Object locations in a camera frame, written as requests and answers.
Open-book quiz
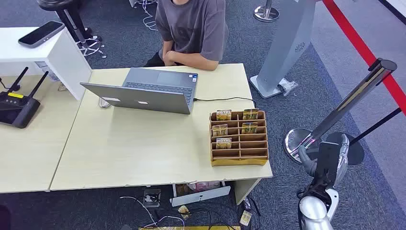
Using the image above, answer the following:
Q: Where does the person's left hand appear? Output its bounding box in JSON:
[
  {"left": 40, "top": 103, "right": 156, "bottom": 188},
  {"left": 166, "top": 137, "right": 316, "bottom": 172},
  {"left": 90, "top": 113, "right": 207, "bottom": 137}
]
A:
[{"left": 163, "top": 50, "right": 177, "bottom": 67}]

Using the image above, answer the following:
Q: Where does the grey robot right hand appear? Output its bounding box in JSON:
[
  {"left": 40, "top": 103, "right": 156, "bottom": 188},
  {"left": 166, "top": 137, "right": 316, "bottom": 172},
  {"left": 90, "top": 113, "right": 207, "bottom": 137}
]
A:
[{"left": 297, "top": 133, "right": 350, "bottom": 190}]

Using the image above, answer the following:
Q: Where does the person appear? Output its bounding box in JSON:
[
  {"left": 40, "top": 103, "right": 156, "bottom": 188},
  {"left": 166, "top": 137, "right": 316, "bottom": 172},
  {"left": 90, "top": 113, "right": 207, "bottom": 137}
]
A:
[{"left": 144, "top": 0, "right": 229, "bottom": 71}]

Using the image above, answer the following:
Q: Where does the wooden card holder rack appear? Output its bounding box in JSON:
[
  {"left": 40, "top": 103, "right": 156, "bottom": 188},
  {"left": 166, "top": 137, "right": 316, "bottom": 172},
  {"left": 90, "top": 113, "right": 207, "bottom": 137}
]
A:
[{"left": 209, "top": 110, "right": 270, "bottom": 167}]

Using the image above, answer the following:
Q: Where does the gold card on floor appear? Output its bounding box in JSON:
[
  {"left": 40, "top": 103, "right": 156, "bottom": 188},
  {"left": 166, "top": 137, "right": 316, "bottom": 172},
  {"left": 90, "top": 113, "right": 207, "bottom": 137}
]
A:
[
  {"left": 177, "top": 205, "right": 192, "bottom": 220},
  {"left": 239, "top": 210, "right": 253, "bottom": 227}
]

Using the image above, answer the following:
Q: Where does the grey laptop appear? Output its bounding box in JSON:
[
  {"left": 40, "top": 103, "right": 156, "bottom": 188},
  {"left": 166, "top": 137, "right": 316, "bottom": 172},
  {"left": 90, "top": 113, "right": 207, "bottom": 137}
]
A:
[{"left": 79, "top": 67, "right": 199, "bottom": 115}]

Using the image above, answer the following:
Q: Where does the clear plastic bag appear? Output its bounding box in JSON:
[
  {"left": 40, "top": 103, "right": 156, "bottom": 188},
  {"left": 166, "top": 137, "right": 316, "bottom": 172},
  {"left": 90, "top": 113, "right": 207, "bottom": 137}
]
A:
[{"left": 278, "top": 78, "right": 299, "bottom": 97}]

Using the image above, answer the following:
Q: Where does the white cabinet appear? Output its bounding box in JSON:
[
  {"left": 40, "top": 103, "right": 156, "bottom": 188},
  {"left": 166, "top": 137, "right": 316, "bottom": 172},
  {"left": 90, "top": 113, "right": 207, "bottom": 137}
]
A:
[{"left": 0, "top": 26, "right": 92, "bottom": 101}]

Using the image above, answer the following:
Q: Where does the black stool with chrome base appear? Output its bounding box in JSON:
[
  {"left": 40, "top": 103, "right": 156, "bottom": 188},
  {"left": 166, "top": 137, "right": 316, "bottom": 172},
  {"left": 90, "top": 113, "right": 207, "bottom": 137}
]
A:
[{"left": 36, "top": 0, "right": 108, "bottom": 59}]

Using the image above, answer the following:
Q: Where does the chrome stanchion base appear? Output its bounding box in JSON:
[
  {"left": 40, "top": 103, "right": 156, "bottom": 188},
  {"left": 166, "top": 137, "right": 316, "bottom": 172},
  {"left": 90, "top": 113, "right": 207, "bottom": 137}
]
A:
[{"left": 253, "top": 0, "right": 281, "bottom": 23}]

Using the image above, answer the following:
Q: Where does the grey kiosk stand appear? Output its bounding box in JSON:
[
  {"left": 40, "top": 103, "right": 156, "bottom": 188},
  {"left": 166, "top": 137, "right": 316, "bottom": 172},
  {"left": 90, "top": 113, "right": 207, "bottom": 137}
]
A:
[{"left": 249, "top": 0, "right": 318, "bottom": 99}]

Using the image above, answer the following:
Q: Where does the red barrier belt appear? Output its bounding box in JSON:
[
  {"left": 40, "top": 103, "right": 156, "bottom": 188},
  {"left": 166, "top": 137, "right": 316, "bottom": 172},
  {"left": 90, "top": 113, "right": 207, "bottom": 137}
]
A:
[{"left": 322, "top": 0, "right": 406, "bottom": 116}]

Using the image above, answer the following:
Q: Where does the black smartphone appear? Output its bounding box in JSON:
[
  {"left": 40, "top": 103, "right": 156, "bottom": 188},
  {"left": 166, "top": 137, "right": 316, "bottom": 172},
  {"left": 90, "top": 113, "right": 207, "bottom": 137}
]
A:
[{"left": 18, "top": 21, "right": 66, "bottom": 48}]

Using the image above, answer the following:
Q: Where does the white open box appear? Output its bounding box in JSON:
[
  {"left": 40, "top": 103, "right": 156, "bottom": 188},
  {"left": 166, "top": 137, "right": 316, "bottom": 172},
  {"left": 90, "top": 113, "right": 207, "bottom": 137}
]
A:
[{"left": 169, "top": 181, "right": 232, "bottom": 207}]

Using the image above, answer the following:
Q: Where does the floor power socket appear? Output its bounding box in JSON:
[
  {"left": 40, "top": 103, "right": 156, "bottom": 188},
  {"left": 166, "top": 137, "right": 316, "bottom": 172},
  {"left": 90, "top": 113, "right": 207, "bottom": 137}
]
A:
[{"left": 143, "top": 189, "right": 161, "bottom": 208}]

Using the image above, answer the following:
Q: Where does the black router with antennas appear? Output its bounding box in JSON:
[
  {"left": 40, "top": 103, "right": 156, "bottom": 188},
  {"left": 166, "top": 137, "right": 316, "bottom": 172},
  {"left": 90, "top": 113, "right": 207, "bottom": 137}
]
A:
[{"left": 0, "top": 67, "right": 49, "bottom": 129}]

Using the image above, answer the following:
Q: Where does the black stanchion post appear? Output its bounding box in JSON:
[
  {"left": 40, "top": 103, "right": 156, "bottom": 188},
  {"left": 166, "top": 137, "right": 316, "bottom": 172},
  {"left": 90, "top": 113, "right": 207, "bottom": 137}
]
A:
[{"left": 326, "top": 108, "right": 403, "bottom": 166}]

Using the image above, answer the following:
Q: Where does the chrome stanchion post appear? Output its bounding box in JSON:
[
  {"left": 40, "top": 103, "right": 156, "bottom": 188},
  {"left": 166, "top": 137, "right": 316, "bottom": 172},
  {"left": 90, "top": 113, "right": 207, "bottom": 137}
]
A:
[{"left": 283, "top": 58, "right": 398, "bottom": 164}]

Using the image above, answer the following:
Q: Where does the black laptop power cable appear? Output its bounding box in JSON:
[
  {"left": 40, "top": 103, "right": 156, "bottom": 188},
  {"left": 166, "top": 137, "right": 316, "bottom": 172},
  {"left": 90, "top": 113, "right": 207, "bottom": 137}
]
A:
[{"left": 193, "top": 96, "right": 257, "bottom": 109}]

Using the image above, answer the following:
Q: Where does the white floor cable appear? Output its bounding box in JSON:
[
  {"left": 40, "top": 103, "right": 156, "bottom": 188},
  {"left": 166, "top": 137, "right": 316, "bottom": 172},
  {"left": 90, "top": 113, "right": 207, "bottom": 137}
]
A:
[{"left": 120, "top": 196, "right": 185, "bottom": 229}]

